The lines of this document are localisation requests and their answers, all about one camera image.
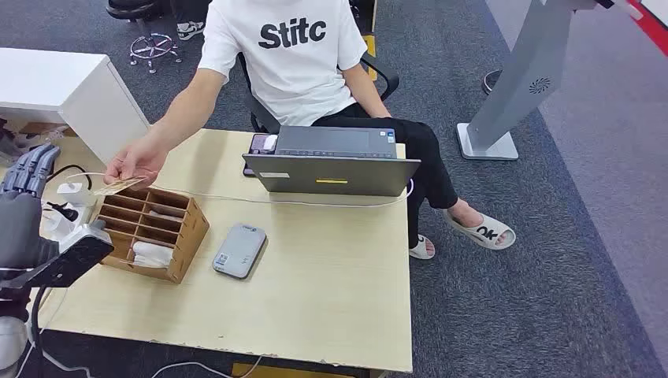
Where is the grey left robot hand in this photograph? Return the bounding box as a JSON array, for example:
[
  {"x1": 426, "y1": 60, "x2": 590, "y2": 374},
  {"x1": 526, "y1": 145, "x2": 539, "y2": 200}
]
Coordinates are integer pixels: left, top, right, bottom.
[{"x1": 0, "y1": 143, "x2": 61, "y2": 272}]

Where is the person's right hand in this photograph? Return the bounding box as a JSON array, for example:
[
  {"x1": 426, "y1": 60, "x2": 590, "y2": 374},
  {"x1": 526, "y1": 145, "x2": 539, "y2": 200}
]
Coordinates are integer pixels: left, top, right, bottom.
[{"x1": 103, "y1": 140, "x2": 169, "y2": 190}]

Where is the gold patterned ID card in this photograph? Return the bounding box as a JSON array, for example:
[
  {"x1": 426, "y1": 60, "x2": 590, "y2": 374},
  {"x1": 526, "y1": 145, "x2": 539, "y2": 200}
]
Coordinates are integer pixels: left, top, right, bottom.
[{"x1": 92, "y1": 176, "x2": 149, "y2": 197}]

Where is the white room key card bundle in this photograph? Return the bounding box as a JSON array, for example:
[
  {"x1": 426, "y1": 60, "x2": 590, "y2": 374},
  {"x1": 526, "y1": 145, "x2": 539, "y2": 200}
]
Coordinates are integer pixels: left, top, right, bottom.
[{"x1": 130, "y1": 240, "x2": 174, "y2": 269}]

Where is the white card in organizer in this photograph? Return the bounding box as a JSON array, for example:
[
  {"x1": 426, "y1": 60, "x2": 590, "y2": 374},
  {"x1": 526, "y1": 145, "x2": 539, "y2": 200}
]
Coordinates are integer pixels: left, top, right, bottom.
[{"x1": 147, "y1": 208, "x2": 184, "y2": 223}]

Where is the wooden card organizer box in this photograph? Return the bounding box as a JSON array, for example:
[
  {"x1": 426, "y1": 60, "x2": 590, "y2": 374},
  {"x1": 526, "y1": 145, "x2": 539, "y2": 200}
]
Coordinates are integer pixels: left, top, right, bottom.
[{"x1": 86, "y1": 187, "x2": 211, "y2": 285}]

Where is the grey card reader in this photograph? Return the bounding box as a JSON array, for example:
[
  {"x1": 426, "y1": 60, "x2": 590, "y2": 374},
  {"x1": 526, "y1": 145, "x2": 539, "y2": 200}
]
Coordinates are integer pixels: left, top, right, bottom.
[{"x1": 211, "y1": 223, "x2": 268, "y2": 280}]

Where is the bystander person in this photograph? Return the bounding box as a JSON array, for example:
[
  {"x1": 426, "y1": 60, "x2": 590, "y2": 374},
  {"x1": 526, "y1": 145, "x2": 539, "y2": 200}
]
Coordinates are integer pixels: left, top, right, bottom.
[{"x1": 169, "y1": 0, "x2": 210, "y2": 42}]

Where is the white plug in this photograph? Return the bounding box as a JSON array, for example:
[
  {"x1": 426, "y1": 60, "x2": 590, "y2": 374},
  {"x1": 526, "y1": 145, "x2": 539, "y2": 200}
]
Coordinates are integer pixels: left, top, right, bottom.
[{"x1": 44, "y1": 213, "x2": 74, "y2": 237}]

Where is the black plug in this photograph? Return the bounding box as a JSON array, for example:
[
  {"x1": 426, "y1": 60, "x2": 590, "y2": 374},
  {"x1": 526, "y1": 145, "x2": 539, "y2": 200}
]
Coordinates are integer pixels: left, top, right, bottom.
[{"x1": 46, "y1": 202, "x2": 80, "y2": 223}]

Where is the white charger block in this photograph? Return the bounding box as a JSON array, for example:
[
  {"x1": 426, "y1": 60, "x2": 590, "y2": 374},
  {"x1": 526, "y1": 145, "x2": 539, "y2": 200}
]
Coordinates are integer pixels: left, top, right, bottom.
[{"x1": 56, "y1": 182, "x2": 98, "y2": 208}]

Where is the white power strip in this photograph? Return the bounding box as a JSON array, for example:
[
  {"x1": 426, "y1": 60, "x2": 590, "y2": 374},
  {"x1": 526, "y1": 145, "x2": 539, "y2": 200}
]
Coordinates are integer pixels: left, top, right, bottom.
[{"x1": 40, "y1": 200, "x2": 98, "y2": 241}]

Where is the black stool with chrome base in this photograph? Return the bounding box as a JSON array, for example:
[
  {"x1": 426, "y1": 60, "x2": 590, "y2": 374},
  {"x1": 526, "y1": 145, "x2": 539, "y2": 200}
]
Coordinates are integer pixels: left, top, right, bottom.
[{"x1": 106, "y1": 0, "x2": 184, "y2": 74}]

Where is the white cabinet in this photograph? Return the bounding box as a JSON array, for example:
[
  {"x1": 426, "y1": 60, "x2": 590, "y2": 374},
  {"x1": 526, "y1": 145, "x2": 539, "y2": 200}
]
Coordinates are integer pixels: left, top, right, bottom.
[{"x1": 0, "y1": 47, "x2": 152, "y2": 165}]

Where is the black smartphone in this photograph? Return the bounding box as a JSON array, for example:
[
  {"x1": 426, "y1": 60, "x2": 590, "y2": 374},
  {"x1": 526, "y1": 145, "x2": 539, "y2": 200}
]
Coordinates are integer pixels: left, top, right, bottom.
[{"x1": 243, "y1": 133, "x2": 280, "y2": 179}]

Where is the grey laptop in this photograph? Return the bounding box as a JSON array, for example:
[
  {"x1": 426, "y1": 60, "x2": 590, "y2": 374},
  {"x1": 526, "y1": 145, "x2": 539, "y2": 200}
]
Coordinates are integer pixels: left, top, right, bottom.
[{"x1": 242, "y1": 124, "x2": 421, "y2": 198}]

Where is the yellow floor marker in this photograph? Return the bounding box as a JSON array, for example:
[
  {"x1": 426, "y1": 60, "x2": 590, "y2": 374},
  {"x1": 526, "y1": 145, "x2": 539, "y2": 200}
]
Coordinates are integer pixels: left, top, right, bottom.
[{"x1": 362, "y1": 33, "x2": 378, "y2": 82}]

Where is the black office chair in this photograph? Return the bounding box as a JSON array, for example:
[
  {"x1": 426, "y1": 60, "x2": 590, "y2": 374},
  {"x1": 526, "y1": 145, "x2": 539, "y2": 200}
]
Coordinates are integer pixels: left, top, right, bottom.
[{"x1": 237, "y1": 52, "x2": 402, "y2": 135}]

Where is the beige sandal with OK print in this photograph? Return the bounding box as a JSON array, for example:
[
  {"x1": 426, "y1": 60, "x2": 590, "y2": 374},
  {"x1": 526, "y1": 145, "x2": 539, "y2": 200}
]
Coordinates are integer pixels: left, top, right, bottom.
[{"x1": 443, "y1": 208, "x2": 518, "y2": 251}]

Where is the grey kiosk stand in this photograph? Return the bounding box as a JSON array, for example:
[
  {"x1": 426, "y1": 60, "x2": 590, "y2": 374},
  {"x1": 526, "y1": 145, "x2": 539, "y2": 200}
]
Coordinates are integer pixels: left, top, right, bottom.
[{"x1": 456, "y1": 0, "x2": 617, "y2": 161}]

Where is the red white barrier strip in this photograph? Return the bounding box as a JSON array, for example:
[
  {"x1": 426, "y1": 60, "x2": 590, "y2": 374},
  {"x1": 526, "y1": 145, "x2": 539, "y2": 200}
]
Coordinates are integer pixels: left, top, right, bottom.
[{"x1": 625, "y1": 0, "x2": 668, "y2": 57}]

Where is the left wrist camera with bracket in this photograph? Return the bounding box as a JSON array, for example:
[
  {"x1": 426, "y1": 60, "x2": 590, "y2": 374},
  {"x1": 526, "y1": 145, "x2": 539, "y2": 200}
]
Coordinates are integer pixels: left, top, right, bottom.
[{"x1": 10, "y1": 221, "x2": 115, "y2": 291}]

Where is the black adapter cable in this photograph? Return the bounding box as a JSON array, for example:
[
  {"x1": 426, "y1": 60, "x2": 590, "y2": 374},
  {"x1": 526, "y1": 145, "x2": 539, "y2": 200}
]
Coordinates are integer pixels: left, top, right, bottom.
[{"x1": 46, "y1": 164, "x2": 94, "y2": 191}]

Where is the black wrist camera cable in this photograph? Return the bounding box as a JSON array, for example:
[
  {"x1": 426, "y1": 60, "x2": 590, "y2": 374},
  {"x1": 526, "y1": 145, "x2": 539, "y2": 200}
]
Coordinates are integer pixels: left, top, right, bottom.
[{"x1": 30, "y1": 287, "x2": 49, "y2": 378}]

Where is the white power strip cord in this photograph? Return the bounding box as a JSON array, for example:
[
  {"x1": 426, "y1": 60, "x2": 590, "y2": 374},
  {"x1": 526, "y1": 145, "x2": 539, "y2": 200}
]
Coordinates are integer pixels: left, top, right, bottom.
[{"x1": 14, "y1": 287, "x2": 98, "y2": 378}]

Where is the long white cable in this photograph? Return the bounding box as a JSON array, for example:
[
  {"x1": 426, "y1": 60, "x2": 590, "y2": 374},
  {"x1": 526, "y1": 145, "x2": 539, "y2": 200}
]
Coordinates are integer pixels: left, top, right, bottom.
[{"x1": 65, "y1": 172, "x2": 415, "y2": 209}]

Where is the thin white floor cable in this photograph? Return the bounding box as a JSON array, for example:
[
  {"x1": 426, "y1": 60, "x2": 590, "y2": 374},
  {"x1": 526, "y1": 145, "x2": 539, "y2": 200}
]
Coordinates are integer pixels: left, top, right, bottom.
[{"x1": 151, "y1": 356, "x2": 262, "y2": 378}]

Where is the round floor base plate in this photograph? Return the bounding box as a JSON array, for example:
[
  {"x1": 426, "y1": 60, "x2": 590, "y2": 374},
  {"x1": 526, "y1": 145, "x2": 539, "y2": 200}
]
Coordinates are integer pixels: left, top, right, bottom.
[{"x1": 482, "y1": 69, "x2": 505, "y2": 96}]

